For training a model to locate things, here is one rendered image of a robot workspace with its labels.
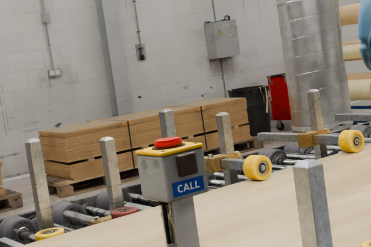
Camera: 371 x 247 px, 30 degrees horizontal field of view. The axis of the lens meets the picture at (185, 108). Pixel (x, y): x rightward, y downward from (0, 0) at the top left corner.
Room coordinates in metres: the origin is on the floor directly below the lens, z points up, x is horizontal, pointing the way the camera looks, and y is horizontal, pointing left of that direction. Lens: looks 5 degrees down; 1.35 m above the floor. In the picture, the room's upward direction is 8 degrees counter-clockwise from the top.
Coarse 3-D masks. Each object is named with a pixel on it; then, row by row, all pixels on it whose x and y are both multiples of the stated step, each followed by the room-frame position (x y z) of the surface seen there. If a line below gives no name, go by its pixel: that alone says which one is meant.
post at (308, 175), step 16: (304, 160) 1.11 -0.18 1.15; (304, 176) 1.09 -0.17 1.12; (320, 176) 1.10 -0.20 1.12; (304, 192) 1.10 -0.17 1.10; (320, 192) 1.10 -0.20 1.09; (304, 208) 1.10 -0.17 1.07; (320, 208) 1.09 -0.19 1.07; (304, 224) 1.10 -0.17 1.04; (320, 224) 1.09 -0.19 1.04; (304, 240) 1.11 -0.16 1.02; (320, 240) 1.09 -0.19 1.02
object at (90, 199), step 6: (336, 132) 3.43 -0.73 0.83; (282, 144) 3.24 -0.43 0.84; (282, 150) 3.21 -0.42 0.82; (246, 156) 3.09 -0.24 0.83; (126, 186) 2.73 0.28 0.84; (132, 186) 2.75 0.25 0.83; (138, 186) 2.76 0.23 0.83; (132, 192) 2.74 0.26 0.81; (138, 192) 2.76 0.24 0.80; (78, 198) 2.62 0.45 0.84; (84, 198) 2.62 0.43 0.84; (90, 198) 2.64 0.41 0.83; (90, 204) 2.63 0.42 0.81; (144, 204) 2.77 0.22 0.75; (24, 216) 2.48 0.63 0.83; (96, 216) 2.64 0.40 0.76; (0, 222) 2.43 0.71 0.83
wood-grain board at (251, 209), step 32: (320, 160) 2.38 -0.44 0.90; (352, 160) 2.30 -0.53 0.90; (224, 192) 2.08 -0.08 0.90; (256, 192) 2.02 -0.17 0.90; (288, 192) 1.96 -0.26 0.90; (352, 192) 1.86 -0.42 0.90; (96, 224) 1.90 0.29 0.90; (128, 224) 1.85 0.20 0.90; (160, 224) 1.80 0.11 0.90; (224, 224) 1.71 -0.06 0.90; (256, 224) 1.67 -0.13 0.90; (288, 224) 1.63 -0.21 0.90; (352, 224) 1.55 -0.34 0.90
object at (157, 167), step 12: (192, 144) 0.95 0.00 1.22; (144, 156) 0.95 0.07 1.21; (156, 156) 0.93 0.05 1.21; (168, 156) 0.92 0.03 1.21; (144, 168) 0.95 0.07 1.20; (156, 168) 0.93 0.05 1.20; (168, 168) 0.92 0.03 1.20; (204, 168) 0.95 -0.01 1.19; (144, 180) 0.96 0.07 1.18; (156, 180) 0.93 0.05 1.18; (168, 180) 0.92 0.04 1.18; (180, 180) 0.93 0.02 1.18; (204, 180) 0.95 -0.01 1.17; (144, 192) 0.96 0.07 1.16; (156, 192) 0.93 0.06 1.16; (168, 192) 0.91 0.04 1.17; (204, 192) 0.95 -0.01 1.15
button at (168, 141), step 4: (156, 140) 0.96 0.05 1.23; (160, 140) 0.96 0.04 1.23; (164, 140) 0.95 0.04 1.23; (168, 140) 0.94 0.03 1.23; (172, 140) 0.94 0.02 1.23; (176, 140) 0.95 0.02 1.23; (180, 140) 0.95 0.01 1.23; (156, 144) 0.95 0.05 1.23; (160, 144) 0.94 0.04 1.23; (164, 144) 0.94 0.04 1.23; (168, 144) 0.94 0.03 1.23; (172, 144) 0.94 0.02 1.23; (176, 144) 0.95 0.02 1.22; (180, 144) 0.96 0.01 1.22
